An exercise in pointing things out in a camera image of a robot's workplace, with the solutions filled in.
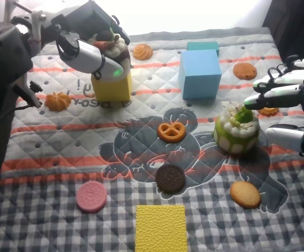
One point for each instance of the yellow block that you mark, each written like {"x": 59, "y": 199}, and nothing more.
{"x": 112, "y": 89}

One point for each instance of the embossed dark sandwich cookie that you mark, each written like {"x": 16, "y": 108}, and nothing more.
{"x": 170, "y": 179}

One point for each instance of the green cream toy cake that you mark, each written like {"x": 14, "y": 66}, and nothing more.
{"x": 235, "y": 139}

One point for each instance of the pink sandwich cookie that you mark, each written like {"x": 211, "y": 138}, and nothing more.
{"x": 91, "y": 197}

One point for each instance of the orange chocolate chip cookie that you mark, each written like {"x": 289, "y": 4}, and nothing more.
{"x": 245, "y": 71}

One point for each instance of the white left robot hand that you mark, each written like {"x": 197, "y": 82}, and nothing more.
{"x": 88, "y": 57}

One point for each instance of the orange pretzel cookie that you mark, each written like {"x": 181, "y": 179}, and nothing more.
{"x": 171, "y": 132}

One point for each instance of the large textured yellow cube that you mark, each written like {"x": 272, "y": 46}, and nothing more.
{"x": 161, "y": 228}

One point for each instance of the grey quilt with bear print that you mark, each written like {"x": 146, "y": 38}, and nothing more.
{"x": 62, "y": 152}

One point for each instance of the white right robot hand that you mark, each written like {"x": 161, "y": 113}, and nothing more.
{"x": 293, "y": 90}

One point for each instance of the orange rosette swirl cookie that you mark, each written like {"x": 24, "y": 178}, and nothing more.
{"x": 142, "y": 52}

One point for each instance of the orange flower shaped cookie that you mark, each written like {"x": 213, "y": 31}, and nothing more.
{"x": 58, "y": 102}

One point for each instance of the plain golden round biscuit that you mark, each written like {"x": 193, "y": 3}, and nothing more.
{"x": 245, "y": 194}

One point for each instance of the chocolate drip toy cake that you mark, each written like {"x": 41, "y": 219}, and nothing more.
{"x": 121, "y": 53}

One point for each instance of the teal flat block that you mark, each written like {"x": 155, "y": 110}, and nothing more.
{"x": 201, "y": 46}

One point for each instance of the orange spiral cookie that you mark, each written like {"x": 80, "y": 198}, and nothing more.
{"x": 268, "y": 111}

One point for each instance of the blue block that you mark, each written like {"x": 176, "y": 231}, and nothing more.
{"x": 200, "y": 76}

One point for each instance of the black curtain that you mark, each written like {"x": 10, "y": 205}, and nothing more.
{"x": 291, "y": 23}

